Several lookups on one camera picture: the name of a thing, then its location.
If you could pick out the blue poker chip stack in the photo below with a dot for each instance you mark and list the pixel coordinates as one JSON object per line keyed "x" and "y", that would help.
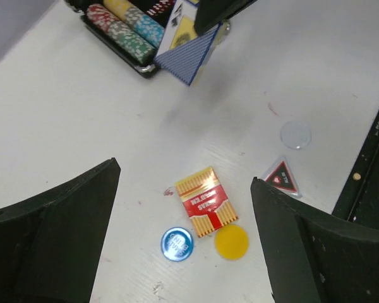
{"x": 150, "y": 30}

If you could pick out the yellow round button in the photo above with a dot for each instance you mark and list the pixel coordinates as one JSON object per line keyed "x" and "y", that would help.
{"x": 231, "y": 242}

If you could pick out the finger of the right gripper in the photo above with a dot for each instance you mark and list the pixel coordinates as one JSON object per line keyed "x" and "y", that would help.
{"x": 212, "y": 12}

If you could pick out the clear round button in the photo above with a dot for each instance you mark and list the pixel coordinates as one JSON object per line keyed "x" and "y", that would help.
{"x": 295, "y": 135}

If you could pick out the black poker chip case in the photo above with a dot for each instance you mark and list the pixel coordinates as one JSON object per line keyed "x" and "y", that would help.
{"x": 146, "y": 70}

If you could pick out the yellow chip row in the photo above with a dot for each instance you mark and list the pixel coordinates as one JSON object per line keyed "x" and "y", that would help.
{"x": 124, "y": 10}

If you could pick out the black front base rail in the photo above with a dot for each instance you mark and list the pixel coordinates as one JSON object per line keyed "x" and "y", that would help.
{"x": 359, "y": 200}

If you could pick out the blue round button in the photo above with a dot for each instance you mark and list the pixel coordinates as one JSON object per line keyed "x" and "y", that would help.
{"x": 177, "y": 244}

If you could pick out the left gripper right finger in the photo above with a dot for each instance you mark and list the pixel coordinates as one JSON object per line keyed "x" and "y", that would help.
{"x": 312, "y": 256}

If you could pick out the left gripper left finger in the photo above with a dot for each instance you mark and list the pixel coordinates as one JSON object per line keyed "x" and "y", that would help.
{"x": 51, "y": 243}

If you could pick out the blue playing card deck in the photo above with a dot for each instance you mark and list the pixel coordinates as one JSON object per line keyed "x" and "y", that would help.
{"x": 183, "y": 52}

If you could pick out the triangular all-in marker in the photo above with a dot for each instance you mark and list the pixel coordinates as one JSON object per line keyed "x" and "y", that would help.
{"x": 280, "y": 176}

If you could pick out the red playing card deck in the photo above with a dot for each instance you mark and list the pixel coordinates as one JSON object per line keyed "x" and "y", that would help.
{"x": 205, "y": 201}

